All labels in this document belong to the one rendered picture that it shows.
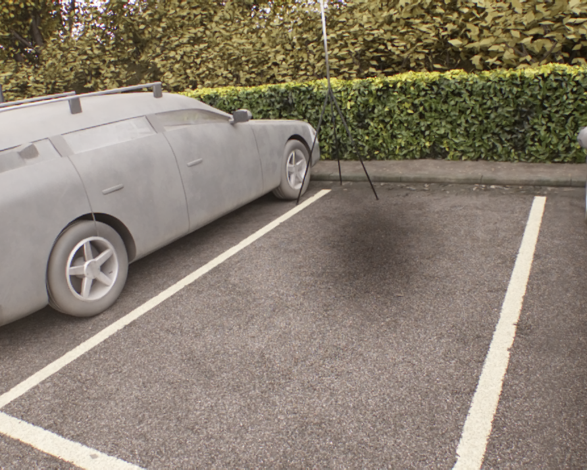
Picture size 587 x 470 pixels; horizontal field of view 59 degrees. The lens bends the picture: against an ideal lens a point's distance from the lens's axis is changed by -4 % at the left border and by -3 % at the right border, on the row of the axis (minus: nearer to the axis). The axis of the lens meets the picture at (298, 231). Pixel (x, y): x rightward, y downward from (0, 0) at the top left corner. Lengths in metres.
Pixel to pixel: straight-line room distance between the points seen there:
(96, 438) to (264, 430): 0.79
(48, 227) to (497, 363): 2.71
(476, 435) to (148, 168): 2.90
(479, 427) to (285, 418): 0.85
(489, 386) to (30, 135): 3.08
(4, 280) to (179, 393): 1.27
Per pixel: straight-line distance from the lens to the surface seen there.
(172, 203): 4.28
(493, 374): 2.82
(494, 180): 6.13
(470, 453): 2.36
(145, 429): 2.70
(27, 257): 3.52
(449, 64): 8.79
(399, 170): 6.62
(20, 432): 2.98
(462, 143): 6.74
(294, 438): 2.46
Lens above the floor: 1.57
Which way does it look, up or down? 19 degrees down
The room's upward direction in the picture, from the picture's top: 6 degrees counter-clockwise
